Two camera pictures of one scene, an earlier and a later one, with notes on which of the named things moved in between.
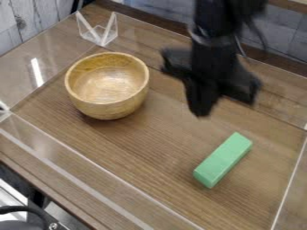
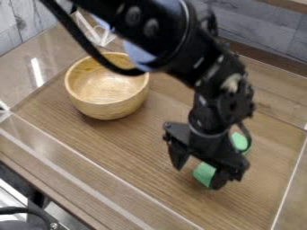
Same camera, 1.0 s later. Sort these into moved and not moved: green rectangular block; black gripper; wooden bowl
Moved: black gripper
Not moved: green rectangular block; wooden bowl
